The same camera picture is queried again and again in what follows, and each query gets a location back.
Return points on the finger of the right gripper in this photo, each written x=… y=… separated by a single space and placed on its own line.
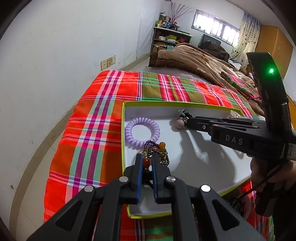
x=198 y=120
x=201 y=126

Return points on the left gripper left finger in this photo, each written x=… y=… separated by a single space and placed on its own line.
x=95 y=213

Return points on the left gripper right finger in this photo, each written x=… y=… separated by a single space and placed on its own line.
x=198 y=213

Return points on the black tie with pink bead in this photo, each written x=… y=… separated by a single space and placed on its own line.
x=183 y=117

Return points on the translucent pink hair claw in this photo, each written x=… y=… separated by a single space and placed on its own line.
x=234 y=114

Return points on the person's right hand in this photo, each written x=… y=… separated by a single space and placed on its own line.
x=285 y=176

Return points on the folded plaid cloth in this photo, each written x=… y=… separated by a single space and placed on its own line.
x=247 y=90

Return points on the yellow-green shallow box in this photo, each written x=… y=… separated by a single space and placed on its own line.
x=193 y=157

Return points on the plaid red green bedspread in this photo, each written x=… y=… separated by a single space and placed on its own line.
x=89 y=152

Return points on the brown fleece blanket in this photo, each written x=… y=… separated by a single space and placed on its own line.
x=194 y=60

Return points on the dark brown clothing pile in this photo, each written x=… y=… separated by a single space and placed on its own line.
x=215 y=50

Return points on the black television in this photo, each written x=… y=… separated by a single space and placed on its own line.
x=210 y=40

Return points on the window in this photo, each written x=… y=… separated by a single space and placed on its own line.
x=215 y=27

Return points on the wooden shelf unit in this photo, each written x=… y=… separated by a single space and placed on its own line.
x=166 y=37

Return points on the wooden wardrobe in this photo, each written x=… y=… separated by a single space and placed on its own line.
x=271 y=39

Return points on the floral curtain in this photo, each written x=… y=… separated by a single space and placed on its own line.
x=247 y=39

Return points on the dried flower branches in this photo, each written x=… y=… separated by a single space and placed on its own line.
x=178 y=11

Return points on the wall socket panel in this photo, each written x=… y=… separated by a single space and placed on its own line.
x=108 y=62

